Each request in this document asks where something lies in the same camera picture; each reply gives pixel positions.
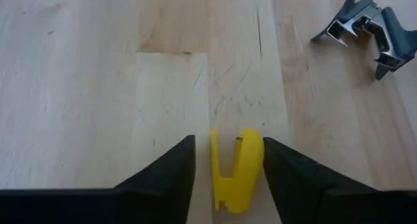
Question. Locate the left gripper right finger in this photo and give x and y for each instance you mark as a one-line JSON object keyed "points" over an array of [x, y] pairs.
{"points": [[325, 201]]}

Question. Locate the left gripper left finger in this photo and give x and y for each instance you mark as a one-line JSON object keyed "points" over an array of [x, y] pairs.
{"points": [[130, 204]]}

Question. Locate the yellow mini stapler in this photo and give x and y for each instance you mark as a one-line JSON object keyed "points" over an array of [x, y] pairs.
{"points": [[244, 178]]}

